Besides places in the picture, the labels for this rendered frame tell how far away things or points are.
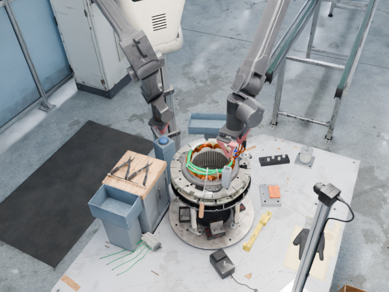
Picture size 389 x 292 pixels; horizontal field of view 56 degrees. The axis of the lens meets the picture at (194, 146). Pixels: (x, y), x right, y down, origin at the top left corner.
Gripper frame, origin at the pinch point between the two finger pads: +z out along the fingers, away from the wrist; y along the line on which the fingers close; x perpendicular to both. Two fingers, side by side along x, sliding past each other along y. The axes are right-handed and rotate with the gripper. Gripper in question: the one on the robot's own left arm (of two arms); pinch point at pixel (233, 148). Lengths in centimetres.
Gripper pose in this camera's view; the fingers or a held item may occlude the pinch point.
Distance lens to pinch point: 124.3
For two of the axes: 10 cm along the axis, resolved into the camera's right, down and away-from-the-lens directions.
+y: 5.4, -5.3, 6.6
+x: -8.4, -3.1, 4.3
